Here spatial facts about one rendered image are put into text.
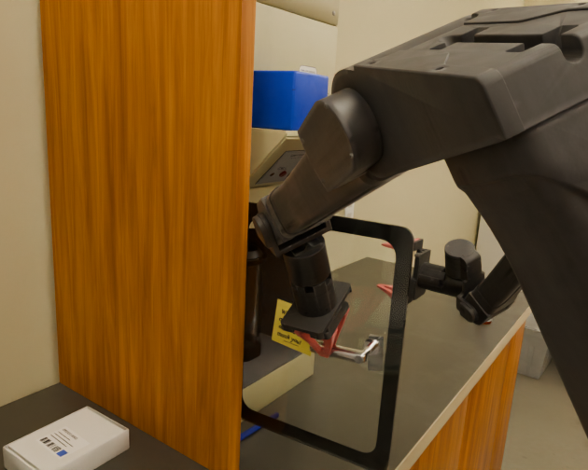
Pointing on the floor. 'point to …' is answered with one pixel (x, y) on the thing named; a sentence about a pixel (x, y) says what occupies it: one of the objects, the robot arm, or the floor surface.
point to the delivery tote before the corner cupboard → (533, 351)
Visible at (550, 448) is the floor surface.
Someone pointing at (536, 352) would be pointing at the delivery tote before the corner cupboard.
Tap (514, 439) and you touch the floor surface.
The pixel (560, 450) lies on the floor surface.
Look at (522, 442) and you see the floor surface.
